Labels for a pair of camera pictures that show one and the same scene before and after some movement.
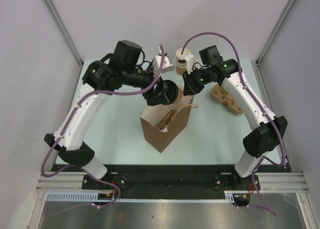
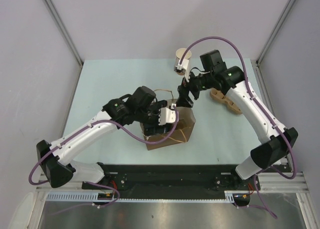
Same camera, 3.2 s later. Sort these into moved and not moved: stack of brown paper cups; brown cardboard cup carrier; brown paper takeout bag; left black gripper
Moved: left black gripper; brown paper takeout bag
Not moved: stack of brown paper cups; brown cardboard cup carrier
